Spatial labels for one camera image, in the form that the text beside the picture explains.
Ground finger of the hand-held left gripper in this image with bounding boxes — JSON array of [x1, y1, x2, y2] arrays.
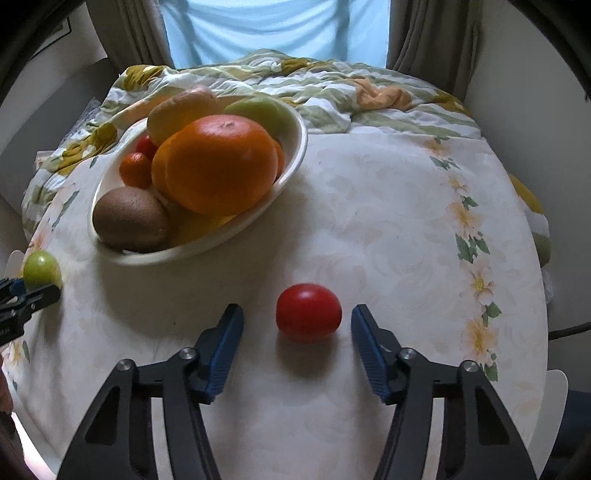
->
[[14, 284, 62, 324], [0, 277, 27, 301]]

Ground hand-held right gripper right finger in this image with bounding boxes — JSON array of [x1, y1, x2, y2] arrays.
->
[[351, 303, 537, 480]]

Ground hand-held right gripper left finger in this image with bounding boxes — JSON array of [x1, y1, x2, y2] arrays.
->
[[56, 303, 245, 480]]

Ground small green fruit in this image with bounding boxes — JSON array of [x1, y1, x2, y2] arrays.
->
[[23, 250, 62, 291]]

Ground red tomato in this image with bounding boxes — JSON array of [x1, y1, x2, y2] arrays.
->
[[135, 134, 160, 161], [276, 283, 343, 344]]

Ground brown kiwi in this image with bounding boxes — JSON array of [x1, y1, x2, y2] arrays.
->
[[92, 187, 170, 252]]

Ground small tangerine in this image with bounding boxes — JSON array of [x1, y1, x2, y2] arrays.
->
[[119, 152, 153, 188]]

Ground orange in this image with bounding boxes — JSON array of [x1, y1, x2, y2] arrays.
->
[[165, 115, 279, 216], [151, 133, 286, 200]]

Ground white bowl with yellow inside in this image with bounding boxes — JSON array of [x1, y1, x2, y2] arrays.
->
[[88, 95, 308, 266]]

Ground grey headboard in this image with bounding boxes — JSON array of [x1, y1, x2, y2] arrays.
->
[[0, 58, 112, 213]]

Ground grey patterned pillow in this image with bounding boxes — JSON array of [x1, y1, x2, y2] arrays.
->
[[65, 97, 105, 139]]

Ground yellowish apple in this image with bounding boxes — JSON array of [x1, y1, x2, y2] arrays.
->
[[147, 87, 220, 147]]

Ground green apple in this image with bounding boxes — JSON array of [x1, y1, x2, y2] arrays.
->
[[224, 95, 296, 144]]

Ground striped floral blanket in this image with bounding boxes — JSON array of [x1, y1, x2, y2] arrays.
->
[[21, 48, 552, 268]]

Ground brown curtain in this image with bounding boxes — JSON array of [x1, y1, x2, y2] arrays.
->
[[385, 0, 481, 100], [92, 0, 176, 70]]

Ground light blue cloth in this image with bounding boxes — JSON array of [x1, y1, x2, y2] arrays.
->
[[159, 0, 391, 70]]

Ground black cable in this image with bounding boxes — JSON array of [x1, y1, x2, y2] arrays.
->
[[547, 323, 591, 340]]

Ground wall poster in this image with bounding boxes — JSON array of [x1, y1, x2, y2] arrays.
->
[[48, 16, 74, 44]]

